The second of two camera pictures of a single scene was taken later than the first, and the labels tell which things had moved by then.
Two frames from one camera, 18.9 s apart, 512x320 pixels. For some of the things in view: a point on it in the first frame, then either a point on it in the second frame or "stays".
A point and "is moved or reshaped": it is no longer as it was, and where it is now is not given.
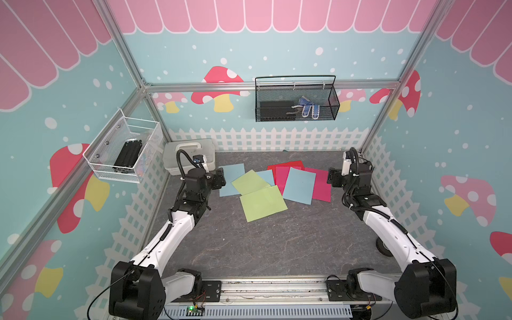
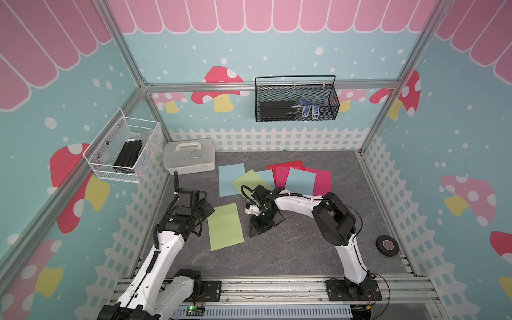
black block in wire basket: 128,156 stays
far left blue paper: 231,173 stays
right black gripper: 336,175 → 261,229
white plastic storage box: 191,147 stays
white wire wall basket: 125,149 stays
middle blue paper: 268,176 stays
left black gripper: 218,179 → 207,207
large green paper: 263,203 is moved or reshaped
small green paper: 249,182 stays
